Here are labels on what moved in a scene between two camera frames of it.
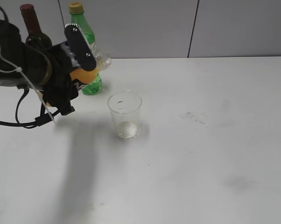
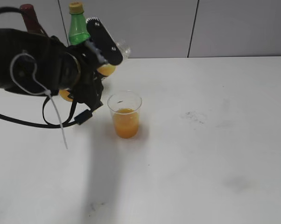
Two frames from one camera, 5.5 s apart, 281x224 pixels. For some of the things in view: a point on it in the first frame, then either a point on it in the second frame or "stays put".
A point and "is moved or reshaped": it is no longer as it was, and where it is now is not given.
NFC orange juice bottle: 80,77 is moved or reshaped
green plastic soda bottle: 78,17 stays put
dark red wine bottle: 35,37 stays put
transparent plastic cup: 125,106 stays put
